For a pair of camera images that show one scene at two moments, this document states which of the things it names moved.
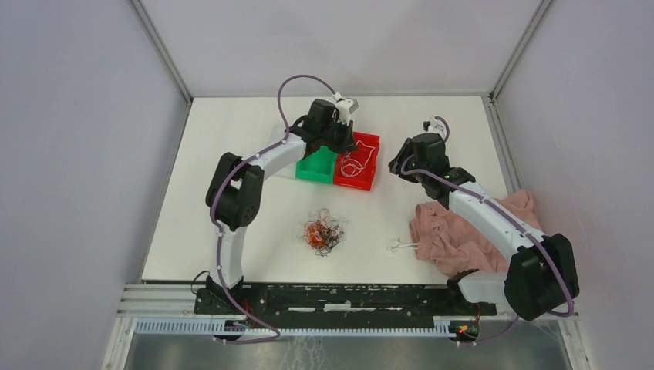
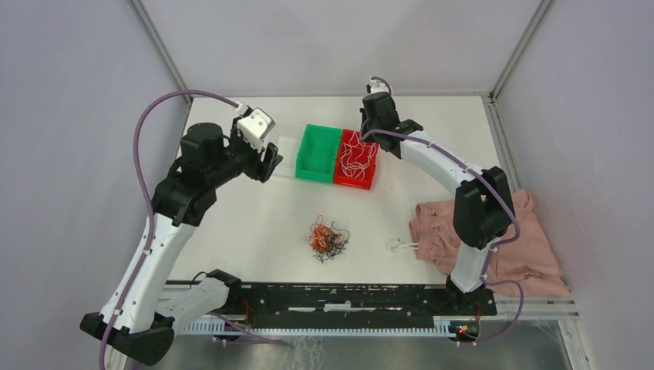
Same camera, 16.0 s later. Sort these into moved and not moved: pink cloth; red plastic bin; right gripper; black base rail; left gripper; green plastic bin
Moved: left gripper; right gripper
Not moved: red plastic bin; pink cloth; black base rail; green plastic bin
